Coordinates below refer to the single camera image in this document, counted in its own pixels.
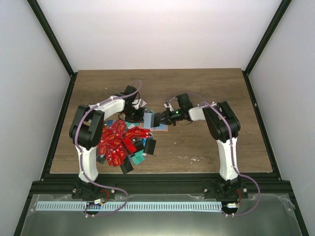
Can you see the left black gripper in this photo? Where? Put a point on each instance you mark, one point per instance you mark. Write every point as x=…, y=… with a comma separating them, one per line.
x=138, y=119

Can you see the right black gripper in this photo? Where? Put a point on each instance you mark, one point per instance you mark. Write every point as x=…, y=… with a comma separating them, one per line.
x=167, y=116

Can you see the pink leather card holder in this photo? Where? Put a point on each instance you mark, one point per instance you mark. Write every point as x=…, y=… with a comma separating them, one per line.
x=151, y=121

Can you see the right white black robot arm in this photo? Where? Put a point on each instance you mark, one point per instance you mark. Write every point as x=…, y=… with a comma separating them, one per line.
x=223, y=126

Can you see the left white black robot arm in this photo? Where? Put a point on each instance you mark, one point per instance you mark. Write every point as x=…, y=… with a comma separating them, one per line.
x=87, y=125

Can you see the black glossy card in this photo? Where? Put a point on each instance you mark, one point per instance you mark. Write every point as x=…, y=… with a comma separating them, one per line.
x=149, y=146

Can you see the red card left pile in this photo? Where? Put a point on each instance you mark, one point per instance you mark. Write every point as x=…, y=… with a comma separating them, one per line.
x=121, y=136

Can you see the teal card front pile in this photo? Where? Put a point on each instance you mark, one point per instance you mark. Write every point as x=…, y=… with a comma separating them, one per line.
x=138, y=157

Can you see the red VIP card front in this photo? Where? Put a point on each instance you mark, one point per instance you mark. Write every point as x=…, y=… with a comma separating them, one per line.
x=116, y=157

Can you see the black card at front edge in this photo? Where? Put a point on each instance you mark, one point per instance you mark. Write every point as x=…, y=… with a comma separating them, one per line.
x=126, y=167

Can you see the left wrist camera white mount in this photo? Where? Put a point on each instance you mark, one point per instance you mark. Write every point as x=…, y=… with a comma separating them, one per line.
x=140, y=103

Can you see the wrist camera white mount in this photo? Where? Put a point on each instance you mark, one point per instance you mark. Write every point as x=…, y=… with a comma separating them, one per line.
x=168, y=106
x=140, y=103

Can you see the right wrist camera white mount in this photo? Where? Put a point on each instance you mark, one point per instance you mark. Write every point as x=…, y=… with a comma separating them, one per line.
x=168, y=106

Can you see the black aluminium frame rail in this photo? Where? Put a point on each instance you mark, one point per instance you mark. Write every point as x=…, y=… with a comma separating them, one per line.
x=153, y=184

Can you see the light blue slotted cable duct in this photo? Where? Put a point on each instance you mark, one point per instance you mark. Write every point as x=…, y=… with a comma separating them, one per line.
x=130, y=206

